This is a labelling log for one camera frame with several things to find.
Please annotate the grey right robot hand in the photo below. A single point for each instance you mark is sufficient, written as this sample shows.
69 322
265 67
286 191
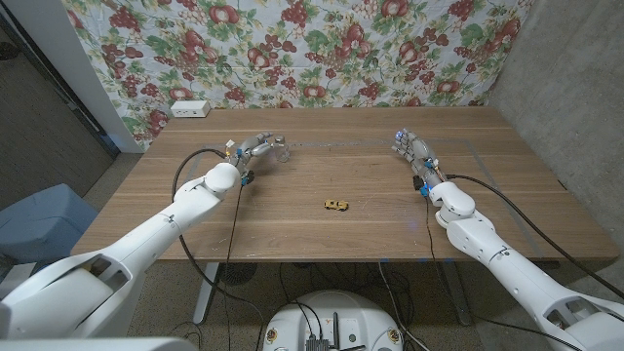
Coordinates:
419 153

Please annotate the dark grey door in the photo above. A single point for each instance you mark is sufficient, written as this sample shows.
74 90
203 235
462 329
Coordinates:
39 122

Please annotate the white table leg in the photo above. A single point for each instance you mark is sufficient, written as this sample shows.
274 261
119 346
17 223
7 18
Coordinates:
205 297

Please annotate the yellow toy car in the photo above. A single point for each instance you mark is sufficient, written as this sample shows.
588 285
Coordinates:
336 205

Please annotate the white power strip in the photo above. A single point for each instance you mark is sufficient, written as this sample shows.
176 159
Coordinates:
190 108

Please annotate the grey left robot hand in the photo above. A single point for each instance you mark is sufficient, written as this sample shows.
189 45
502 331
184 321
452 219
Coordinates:
251 147

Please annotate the white robot torso base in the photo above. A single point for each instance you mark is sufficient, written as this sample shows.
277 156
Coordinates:
341 312

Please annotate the floral fruit print backdrop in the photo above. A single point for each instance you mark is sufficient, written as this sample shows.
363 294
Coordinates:
317 49

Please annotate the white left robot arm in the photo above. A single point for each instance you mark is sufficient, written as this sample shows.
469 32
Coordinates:
146 234

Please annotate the black round floor fan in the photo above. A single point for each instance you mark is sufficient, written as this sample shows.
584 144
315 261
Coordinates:
237 274

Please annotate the grey table leg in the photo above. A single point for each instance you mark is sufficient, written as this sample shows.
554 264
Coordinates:
458 297

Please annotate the clear glass salt shaker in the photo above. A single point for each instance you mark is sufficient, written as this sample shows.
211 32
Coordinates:
283 155

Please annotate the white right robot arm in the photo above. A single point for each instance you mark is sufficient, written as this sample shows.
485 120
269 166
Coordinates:
512 273

